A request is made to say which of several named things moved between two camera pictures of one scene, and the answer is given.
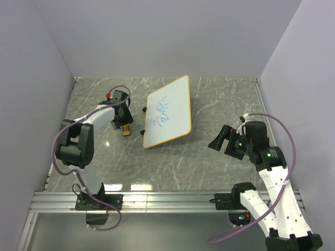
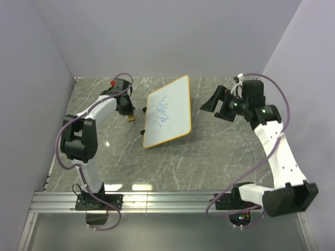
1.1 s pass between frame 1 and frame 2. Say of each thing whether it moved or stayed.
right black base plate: stayed
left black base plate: stayed
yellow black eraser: moved
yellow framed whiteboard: stayed
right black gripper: moved
